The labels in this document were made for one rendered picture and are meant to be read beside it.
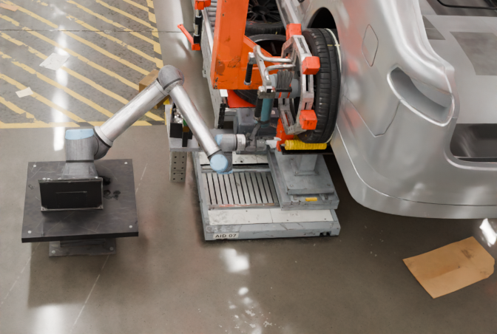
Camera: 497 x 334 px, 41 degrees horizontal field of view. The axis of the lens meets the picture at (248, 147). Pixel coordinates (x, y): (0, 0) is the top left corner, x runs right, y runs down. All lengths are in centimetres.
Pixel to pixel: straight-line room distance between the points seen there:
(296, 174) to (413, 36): 159
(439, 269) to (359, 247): 49
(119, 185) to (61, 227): 44
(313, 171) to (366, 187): 106
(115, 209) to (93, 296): 48
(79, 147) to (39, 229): 48
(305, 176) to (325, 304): 84
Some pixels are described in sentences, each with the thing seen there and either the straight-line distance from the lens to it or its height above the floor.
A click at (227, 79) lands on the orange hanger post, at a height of 60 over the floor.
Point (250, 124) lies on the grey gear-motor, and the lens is 428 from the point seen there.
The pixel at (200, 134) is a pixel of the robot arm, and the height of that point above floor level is 74.
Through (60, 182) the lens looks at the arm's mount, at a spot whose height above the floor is 51.
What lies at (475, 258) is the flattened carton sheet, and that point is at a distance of 442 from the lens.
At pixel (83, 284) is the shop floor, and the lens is 383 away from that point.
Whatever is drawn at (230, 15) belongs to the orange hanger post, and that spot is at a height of 106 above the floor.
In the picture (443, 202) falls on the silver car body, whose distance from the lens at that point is 326.
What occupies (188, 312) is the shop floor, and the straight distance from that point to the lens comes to 371.
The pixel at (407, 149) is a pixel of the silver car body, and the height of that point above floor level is 122.
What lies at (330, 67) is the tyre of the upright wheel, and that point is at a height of 111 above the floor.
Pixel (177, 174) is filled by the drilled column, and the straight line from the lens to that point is 435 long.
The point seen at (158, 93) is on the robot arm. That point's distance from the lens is 381.
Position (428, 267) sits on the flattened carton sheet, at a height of 1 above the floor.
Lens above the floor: 298
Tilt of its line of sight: 39 degrees down
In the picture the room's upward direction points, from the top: 9 degrees clockwise
